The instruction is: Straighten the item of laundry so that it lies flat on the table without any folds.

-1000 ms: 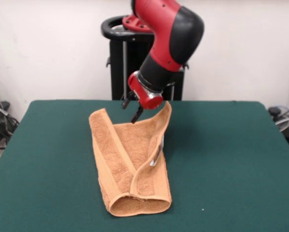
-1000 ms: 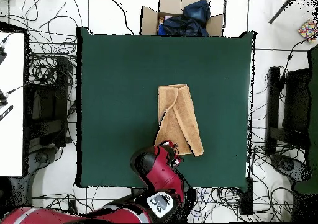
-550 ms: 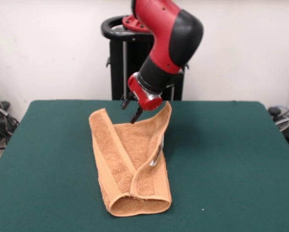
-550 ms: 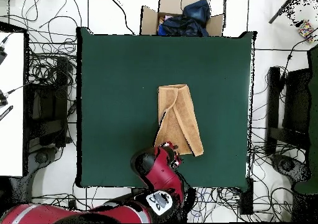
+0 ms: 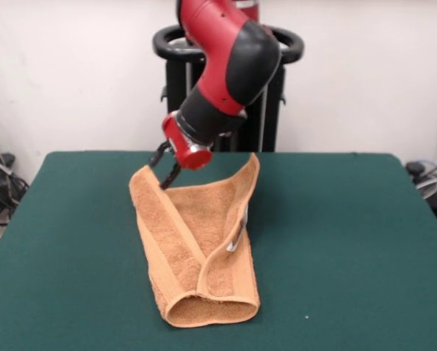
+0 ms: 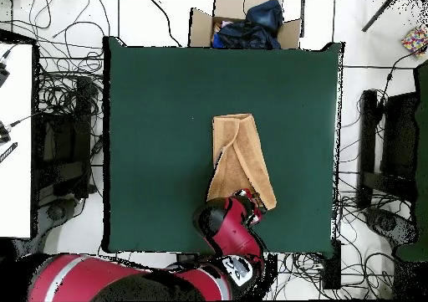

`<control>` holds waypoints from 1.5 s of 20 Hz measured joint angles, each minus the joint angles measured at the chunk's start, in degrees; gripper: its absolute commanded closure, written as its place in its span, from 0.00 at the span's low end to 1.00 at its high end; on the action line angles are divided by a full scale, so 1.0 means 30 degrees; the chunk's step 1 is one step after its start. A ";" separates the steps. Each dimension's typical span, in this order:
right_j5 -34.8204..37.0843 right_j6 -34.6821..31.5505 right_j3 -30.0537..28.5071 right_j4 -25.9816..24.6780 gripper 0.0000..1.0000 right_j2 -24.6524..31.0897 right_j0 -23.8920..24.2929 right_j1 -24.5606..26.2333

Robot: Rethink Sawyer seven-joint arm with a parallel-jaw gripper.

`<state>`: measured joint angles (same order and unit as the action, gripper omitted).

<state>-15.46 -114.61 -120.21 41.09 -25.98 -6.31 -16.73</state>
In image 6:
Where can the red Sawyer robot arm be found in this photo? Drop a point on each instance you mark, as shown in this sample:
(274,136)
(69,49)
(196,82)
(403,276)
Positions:
(234,235)

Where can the dark green table cloth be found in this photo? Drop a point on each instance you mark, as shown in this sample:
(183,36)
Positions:
(160,114)

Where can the tan terry towel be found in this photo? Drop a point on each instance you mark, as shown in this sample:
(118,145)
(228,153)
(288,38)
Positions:
(247,154)

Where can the black power box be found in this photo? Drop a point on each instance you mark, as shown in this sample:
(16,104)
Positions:
(331,265)

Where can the dark navy garment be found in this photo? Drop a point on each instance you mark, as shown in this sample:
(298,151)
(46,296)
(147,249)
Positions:
(244,36)

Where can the grey metal bar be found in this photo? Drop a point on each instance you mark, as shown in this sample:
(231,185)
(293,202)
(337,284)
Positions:
(379,14)

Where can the white side table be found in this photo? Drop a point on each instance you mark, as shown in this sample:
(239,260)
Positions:
(15,148)

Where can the multicoloured patterned cloth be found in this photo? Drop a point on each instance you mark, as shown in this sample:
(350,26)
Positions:
(414,41)

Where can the blue denim jeans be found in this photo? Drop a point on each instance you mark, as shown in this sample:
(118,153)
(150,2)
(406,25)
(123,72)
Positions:
(265,14)

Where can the black metal stand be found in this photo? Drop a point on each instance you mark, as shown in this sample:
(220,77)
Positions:
(367,131)
(82,131)

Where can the open cardboard box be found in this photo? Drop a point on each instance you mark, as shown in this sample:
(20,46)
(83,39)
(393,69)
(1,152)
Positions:
(200,27)

